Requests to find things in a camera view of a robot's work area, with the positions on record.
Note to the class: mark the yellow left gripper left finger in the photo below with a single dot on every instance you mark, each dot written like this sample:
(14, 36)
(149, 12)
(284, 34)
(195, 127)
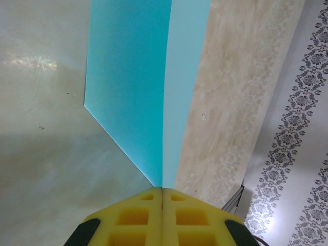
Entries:
(128, 230)

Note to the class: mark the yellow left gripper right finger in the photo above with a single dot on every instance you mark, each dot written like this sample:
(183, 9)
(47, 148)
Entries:
(205, 230)

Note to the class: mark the teal paper sheet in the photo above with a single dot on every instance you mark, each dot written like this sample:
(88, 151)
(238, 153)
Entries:
(128, 77)

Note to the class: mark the aluminium frame post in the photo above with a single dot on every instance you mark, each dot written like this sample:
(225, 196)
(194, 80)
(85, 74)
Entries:
(234, 200)

